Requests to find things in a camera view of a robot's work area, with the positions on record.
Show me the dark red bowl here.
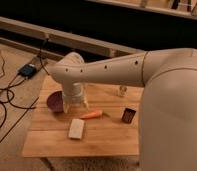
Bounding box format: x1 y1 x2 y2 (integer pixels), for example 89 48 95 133
47 91 63 113

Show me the blue black power adapter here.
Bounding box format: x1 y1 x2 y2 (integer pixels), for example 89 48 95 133
18 64 37 79

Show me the orange carrot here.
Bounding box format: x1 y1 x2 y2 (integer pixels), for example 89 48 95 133
79 110 103 119

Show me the dark standing eraser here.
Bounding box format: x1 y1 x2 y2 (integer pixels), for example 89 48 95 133
121 108 136 124

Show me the white rectangular sponge block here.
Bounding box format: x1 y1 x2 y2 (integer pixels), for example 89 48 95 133
68 119 85 139

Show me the wooden table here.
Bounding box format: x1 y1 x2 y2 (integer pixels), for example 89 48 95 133
22 76 142 157

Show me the long wooden beam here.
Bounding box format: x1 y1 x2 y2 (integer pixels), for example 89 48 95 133
0 16 140 57

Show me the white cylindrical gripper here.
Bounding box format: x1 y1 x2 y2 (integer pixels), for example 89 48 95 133
62 83 89 113

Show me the small clear glass jar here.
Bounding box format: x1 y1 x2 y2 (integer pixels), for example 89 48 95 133
118 85 127 97

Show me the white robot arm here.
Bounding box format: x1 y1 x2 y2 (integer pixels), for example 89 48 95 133
49 48 197 171

